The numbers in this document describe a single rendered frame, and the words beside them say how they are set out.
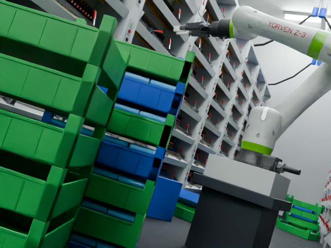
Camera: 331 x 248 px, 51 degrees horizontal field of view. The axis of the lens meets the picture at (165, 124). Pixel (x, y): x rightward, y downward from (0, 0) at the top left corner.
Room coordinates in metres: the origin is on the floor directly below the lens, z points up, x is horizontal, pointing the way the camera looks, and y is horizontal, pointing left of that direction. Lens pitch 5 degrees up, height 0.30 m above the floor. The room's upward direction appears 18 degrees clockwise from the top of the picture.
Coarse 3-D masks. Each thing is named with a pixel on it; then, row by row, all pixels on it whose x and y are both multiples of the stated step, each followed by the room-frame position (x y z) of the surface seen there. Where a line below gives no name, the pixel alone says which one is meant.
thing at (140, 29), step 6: (144, 12) 1.66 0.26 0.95; (138, 24) 1.68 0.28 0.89; (138, 30) 1.71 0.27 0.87; (144, 30) 1.74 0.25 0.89; (138, 36) 1.93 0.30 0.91; (144, 36) 1.77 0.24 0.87; (150, 36) 1.81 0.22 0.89; (144, 42) 2.00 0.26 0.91; (150, 42) 1.84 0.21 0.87; (156, 42) 1.88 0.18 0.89; (150, 48) 2.09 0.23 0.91; (156, 48) 1.91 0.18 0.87; (162, 48) 1.95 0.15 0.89; (168, 54) 2.04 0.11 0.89; (174, 54) 2.24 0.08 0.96
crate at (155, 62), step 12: (84, 24) 0.83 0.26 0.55; (120, 48) 0.82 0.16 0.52; (132, 48) 0.82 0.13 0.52; (144, 48) 0.81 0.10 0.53; (132, 60) 0.82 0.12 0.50; (144, 60) 0.81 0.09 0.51; (156, 60) 0.81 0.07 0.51; (168, 60) 0.81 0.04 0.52; (180, 60) 0.81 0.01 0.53; (192, 60) 0.81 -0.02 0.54; (132, 72) 0.87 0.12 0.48; (144, 72) 0.83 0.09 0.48; (156, 72) 0.81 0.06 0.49; (168, 72) 0.81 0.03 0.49; (180, 72) 0.81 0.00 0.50; (168, 84) 0.87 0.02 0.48
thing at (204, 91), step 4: (192, 64) 2.45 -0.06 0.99; (192, 68) 2.45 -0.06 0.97; (192, 72) 2.82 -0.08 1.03; (192, 76) 2.45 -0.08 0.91; (192, 80) 2.47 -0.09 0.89; (196, 80) 2.68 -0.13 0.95; (188, 84) 2.75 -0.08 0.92; (192, 84) 2.50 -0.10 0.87; (196, 84) 2.55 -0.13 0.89; (200, 84) 2.68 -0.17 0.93; (192, 88) 2.83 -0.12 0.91; (196, 88) 2.59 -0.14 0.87; (200, 88) 2.65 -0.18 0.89; (204, 88) 2.85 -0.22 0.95; (208, 88) 2.85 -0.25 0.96; (200, 92) 2.69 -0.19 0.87; (204, 92) 2.75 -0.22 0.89; (208, 92) 2.85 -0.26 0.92; (204, 96) 2.80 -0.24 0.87
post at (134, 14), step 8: (136, 0) 1.60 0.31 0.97; (144, 0) 1.66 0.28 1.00; (96, 8) 1.66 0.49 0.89; (104, 8) 1.64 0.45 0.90; (112, 8) 1.62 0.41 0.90; (136, 8) 1.62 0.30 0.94; (96, 16) 1.65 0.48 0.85; (112, 16) 1.61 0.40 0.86; (120, 16) 1.59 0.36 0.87; (128, 16) 1.58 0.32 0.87; (136, 16) 1.64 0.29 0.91; (120, 24) 1.59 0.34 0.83; (128, 24) 1.60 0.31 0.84; (136, 24) 1.66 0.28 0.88; (120, 32) 1.58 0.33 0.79
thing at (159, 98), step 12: (132, 84) 0.81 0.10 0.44; (144, 84) 0.81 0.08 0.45; (180, 84) 0.81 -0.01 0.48; (120, 96) 0.82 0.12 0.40; (132, 96) 0.81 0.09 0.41; (144, 96) 0.81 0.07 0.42; (156, 96) 0.81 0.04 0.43; (168, 96) 0.81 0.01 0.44; (180, 96) 0.81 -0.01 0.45; (144, 108) 0.85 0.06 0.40; (156, 108) 0.81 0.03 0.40; (168, 108) 0.81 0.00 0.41
